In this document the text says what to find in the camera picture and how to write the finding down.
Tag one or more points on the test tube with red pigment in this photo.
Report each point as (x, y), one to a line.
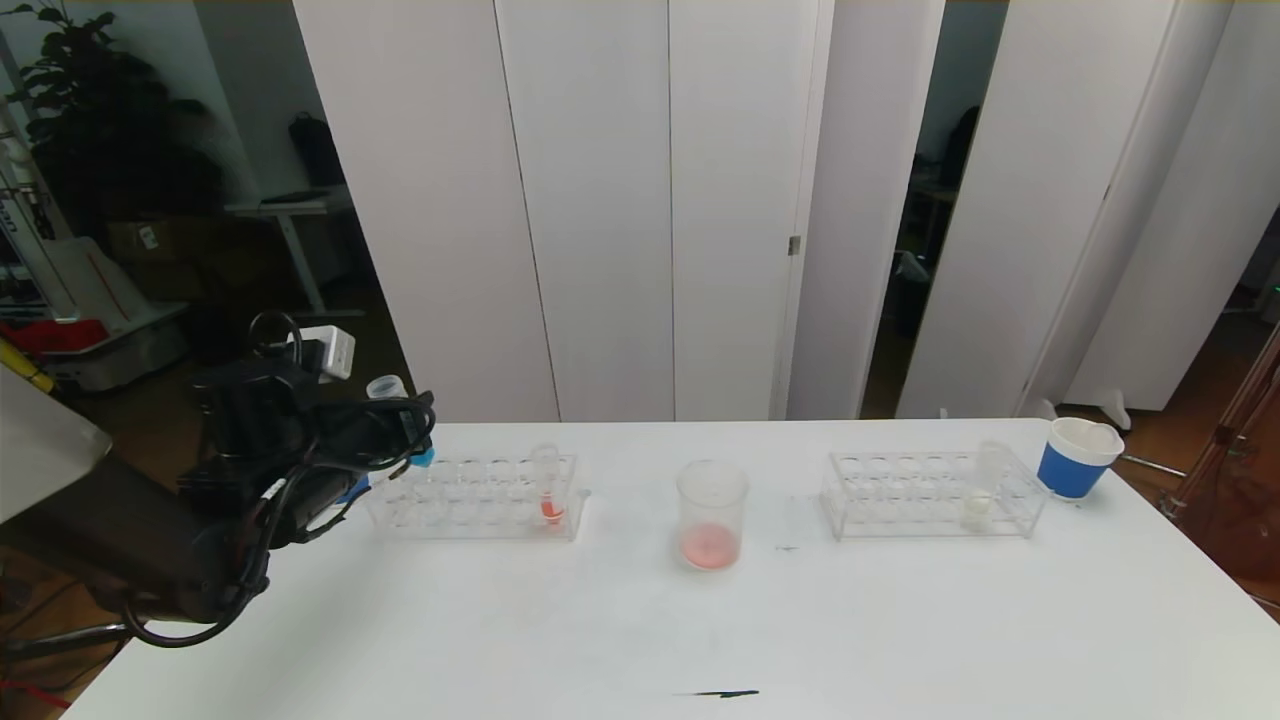
(1100, 432)
(551, 510)

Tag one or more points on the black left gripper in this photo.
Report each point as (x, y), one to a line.
(412, 428)

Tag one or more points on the clear plastic beaker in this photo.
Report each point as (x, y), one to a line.
(712, 520)

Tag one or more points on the brown cardboard box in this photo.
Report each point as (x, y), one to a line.
(160, 240)

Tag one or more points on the grey metal chair leg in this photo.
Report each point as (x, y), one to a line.
(60, 640)

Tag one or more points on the clear acrylic test tube rack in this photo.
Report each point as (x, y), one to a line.
(900, 495)
(480, 490)

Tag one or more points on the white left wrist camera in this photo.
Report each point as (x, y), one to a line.
(335, 350)

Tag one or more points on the test tube with cream pigment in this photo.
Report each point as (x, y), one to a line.
(980, 510)

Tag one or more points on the white machine base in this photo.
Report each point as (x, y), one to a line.
(120, 350)

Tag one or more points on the test tube with blue pigment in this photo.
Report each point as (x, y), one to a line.
(385, 386)

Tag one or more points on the dark green potted plant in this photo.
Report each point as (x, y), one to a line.
(100, 110)

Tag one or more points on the white office desk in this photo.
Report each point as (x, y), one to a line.
(300, 207)

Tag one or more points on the black backpack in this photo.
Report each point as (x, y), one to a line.
(318, 150)

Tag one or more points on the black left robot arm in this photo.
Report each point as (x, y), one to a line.
(130, 540)

